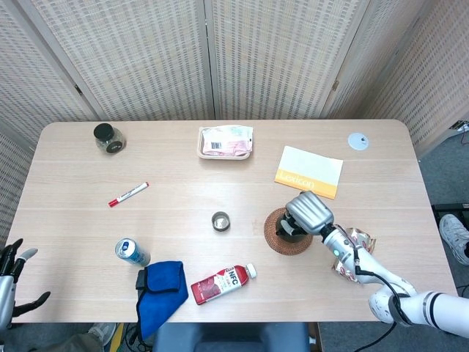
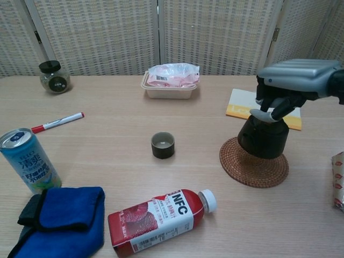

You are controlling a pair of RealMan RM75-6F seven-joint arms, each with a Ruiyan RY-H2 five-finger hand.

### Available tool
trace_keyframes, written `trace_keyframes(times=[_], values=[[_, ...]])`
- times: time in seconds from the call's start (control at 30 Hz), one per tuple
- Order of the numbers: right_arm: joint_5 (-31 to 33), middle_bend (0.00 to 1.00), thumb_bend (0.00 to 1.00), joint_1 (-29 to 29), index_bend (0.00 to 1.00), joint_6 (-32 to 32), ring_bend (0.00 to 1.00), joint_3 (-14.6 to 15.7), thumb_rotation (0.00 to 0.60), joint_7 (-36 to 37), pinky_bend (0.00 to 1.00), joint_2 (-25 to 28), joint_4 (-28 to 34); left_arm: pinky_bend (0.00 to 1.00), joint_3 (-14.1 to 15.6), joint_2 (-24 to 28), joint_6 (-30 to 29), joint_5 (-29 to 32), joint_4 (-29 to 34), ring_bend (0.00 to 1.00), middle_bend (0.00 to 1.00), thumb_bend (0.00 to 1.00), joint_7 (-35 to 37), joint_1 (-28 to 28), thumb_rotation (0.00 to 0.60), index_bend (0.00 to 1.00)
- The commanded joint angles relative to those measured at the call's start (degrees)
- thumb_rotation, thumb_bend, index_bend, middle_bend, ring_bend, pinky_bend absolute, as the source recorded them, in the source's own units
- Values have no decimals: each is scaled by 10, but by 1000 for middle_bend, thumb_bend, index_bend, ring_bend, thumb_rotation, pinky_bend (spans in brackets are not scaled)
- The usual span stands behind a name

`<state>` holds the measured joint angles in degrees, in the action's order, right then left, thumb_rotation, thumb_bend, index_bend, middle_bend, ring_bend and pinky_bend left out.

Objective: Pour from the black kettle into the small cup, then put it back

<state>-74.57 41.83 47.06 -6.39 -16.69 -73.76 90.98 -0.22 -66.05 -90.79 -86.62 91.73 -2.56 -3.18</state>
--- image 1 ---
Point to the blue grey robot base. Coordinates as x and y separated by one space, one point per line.
231 337

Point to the blue folded cloth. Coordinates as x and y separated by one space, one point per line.
161 293

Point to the black metal frame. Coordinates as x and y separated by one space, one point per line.
450 208

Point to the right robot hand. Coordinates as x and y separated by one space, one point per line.
309 212

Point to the pink white snack packet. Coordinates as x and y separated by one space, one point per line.
227 141

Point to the glass jar black lid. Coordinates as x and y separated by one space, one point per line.
110 141

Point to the white power strip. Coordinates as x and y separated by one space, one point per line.
461 126

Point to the light blue drink can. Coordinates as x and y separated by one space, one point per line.
133 253

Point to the beige woven folding screen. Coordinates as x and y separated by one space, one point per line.
146 55

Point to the small dark teacup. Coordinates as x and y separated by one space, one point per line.
221 221

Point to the beige food tray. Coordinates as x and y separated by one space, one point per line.
223 157

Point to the white sneaker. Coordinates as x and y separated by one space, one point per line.
454 234

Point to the gold red snack packet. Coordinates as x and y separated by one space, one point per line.
366 240

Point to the brown round woven coaster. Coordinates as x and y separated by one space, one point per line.
273 234

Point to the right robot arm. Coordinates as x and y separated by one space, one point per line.
366 264

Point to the black teapot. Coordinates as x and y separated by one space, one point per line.
305 238

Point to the red white marker pen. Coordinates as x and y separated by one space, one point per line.
128 194

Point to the yellow white Lexicon book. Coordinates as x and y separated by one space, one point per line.
311 168

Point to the grey sneaker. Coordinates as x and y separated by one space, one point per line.
102 331

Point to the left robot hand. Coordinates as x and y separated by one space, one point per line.
5 293

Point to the red NFC juice bottle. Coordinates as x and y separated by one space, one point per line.
220 284

